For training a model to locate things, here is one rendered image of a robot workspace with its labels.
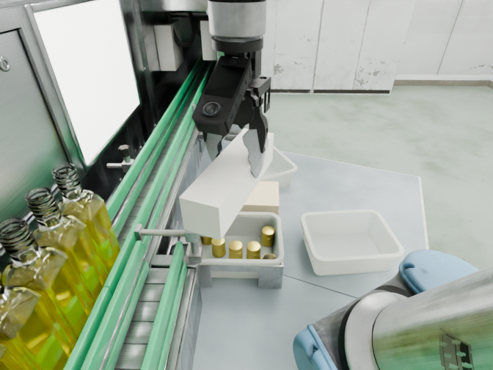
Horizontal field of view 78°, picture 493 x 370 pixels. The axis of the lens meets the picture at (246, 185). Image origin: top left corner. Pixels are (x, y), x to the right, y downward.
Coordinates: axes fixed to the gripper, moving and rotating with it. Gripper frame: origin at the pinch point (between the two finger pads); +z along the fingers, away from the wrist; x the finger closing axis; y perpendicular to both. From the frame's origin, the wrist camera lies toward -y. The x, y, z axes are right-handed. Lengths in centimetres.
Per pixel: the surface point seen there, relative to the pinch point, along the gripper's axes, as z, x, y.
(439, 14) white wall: 20, -81, 461
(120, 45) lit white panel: -10, 51, 36
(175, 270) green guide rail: 13.4, 5.3, -13.0
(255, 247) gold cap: 27.9, -0.7, 9.7
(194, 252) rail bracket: 18.3, 6.9, -4.7
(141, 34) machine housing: -8, 64, 62
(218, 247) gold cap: 28.4, 8.0, 6.7
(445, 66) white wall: 83, -111, 472
